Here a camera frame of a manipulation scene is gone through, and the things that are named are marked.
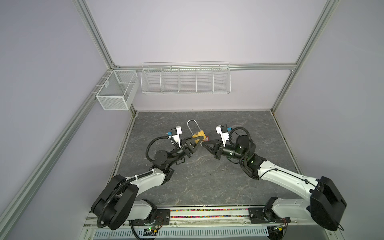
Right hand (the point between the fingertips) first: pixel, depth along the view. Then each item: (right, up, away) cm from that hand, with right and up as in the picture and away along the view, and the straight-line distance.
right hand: (202, 145), depth 68 cm
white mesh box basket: (-57, +33, +33) cm, 74 cm away
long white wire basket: (-10, +41, +30) cm, 52 cm away
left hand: (+1, +2, -1) cm, 3 cm away
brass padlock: (-1, +6, -2) cm, 6 cm away
